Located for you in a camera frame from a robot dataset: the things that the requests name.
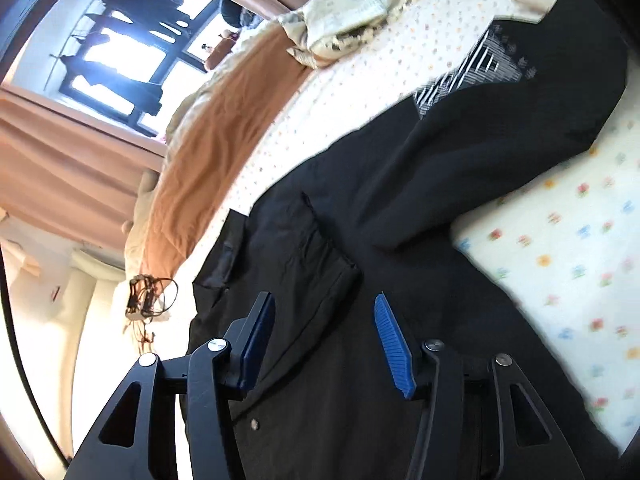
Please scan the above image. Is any dark cushion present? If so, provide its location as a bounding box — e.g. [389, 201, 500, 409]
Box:
[220, 0, 251, 28]

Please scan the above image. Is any window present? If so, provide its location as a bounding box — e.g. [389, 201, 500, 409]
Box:
[10, 0, 226, 138]

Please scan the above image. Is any white dotted bed sheet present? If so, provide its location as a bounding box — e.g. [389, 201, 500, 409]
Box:
[207, 0, 566, 231]

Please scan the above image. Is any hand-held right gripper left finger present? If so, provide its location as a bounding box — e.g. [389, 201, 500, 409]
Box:
[64, 291, 277, 480]

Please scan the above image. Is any brown plush toy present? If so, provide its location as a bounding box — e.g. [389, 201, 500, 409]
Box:
[204, 30, 238, 73]

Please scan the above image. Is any row of hanging dark clothes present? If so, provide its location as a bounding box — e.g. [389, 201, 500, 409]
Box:
[50, 0, 193, 126]

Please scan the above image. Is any black garment with striped print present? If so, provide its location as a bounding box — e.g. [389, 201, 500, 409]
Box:
[182, 0, 631, 480]

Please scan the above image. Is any black cable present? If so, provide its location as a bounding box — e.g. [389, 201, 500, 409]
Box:
[0, 245, 71, 461]

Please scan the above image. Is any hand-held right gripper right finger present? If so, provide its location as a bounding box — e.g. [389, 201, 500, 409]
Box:
[374, 292, 586, 480]

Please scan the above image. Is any cream fringed cloth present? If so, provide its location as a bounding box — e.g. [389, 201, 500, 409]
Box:
[277, 0, 436, 68]

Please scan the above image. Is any brown and cream duvet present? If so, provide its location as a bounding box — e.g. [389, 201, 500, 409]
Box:
[122, 22, 313, 283]

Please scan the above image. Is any bundle of charging cables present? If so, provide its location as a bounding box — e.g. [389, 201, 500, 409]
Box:
[122, 272, 181, 356]

